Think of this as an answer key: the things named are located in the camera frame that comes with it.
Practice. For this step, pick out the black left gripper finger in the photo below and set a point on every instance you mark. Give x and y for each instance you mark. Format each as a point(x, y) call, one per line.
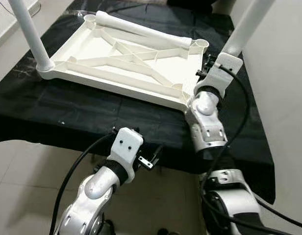
point(137, 130)
point(155, 155)

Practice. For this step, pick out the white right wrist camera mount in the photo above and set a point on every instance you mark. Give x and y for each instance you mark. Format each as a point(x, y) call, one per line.
point(222, 71)

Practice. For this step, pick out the grey black robot foot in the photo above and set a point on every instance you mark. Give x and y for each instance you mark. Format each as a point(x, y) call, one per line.
point(109, 228)
point(168, 231)

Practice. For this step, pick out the black tablecloth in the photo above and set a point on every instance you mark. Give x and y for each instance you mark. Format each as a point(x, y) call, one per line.
point(67, 117)

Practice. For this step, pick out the grey black robot left foot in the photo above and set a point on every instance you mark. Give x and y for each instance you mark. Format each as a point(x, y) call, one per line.
point(109, 228)

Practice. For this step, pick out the grey black robot right foot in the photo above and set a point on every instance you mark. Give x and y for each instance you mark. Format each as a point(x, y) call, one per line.
point(168, 231)

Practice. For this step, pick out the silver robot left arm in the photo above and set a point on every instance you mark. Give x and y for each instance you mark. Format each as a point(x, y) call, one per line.
point(97, 188)

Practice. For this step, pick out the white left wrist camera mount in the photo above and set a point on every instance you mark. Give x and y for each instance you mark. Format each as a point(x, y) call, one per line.
point(126, 144)

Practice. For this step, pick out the white plastic table top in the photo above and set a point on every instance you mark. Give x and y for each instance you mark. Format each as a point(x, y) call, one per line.
point(92, 78)

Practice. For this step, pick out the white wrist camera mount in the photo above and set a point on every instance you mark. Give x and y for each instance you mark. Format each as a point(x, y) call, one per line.
point(126, 144)
point(222, 71)

